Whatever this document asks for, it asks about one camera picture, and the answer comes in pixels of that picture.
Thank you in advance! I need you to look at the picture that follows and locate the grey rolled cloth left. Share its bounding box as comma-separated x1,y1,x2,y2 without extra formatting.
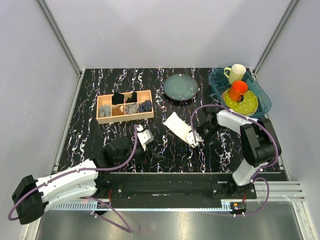
99,105,112,118

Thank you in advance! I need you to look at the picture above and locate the brown rolled cloth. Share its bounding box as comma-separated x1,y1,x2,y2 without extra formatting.
111,105,125,117

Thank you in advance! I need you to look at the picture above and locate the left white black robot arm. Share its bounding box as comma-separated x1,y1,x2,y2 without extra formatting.
8,137,165,225

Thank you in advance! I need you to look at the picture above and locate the small black rolled cloth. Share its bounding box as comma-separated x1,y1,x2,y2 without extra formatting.
124,92,138,103

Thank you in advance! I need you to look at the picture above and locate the left aluminium frame post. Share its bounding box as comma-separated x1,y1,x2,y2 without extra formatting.
35,0,82,77

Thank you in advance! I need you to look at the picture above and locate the right aluminium frame post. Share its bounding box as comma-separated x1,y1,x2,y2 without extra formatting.
252,0,300,76

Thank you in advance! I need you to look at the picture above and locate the teal transparent plastic bin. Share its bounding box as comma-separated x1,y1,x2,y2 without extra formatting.
208,68,272,119

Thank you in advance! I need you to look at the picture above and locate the white underwear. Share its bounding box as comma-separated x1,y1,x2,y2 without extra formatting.
163,112,191,143

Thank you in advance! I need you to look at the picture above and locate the left connector box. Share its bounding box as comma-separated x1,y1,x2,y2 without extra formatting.
96,198,110,209

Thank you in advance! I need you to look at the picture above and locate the blue-green ceramic plate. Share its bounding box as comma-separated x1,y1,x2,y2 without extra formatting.
163,73,198,102

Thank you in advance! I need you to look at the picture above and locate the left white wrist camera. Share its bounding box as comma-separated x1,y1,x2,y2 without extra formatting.
137,125,154,151

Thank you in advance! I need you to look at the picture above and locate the navy striped rolled cloth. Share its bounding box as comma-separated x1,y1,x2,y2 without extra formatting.
138,99,153,113

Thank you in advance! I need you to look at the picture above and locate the right connector box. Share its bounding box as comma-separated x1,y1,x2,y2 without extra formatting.
230,201,247,215

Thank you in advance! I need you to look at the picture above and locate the yellow-green dotted plate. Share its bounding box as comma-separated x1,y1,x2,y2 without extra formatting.
222,90,259,116

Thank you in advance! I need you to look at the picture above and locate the front aluminium rail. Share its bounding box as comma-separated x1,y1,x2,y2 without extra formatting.
32,181,307,203

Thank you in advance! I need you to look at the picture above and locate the aluminium frame post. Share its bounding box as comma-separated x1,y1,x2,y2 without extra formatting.
252,0,300,76
35,0,82,77

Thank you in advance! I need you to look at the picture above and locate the connector box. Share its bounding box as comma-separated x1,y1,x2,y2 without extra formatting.
230,201,247,215
96,198,110,209

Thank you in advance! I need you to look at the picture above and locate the wooden divided organizer box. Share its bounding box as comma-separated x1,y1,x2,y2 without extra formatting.
96,90,155,125

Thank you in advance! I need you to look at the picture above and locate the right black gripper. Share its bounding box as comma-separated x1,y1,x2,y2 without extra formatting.
194,123,222,150

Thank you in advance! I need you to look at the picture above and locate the grey rolled cloth middle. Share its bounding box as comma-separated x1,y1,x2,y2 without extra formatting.
125,102,139,115

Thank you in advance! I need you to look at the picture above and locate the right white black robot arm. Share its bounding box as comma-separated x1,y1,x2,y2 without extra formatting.
190,104,282,199

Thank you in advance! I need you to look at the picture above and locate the pale yellow mug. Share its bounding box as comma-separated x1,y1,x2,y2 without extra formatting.
223,63,247,85

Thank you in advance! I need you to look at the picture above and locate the orange mug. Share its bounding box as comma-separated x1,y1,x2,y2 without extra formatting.
228,80,248,102

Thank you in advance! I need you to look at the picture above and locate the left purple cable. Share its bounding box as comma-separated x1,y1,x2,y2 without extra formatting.
8,124,140,233

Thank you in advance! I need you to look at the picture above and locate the grey rolled cloth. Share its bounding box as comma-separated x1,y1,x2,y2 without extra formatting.
99,105,112,118
125,102,139,115

